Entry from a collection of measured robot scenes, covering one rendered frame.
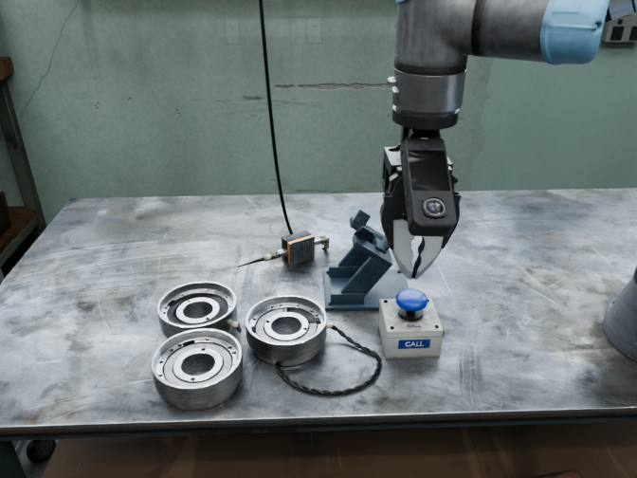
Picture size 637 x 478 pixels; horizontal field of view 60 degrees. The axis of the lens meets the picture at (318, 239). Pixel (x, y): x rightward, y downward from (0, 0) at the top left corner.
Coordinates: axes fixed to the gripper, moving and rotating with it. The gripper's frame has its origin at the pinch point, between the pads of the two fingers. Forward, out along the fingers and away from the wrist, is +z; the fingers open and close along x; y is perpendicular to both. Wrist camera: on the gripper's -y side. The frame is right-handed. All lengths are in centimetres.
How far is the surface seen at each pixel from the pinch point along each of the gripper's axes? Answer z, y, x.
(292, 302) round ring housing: 7.7, 5.1, 15.2
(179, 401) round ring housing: 8.8, -11.7, 27.8
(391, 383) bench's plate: 10.8, -7.7, 3.3
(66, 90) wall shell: 18, 161, 103
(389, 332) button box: 6.4, -3.5, 3.2
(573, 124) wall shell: 34, 161, -99
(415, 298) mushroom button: 3.3, -0.7, -0.3
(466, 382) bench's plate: 10.8, -8.0, -5.8
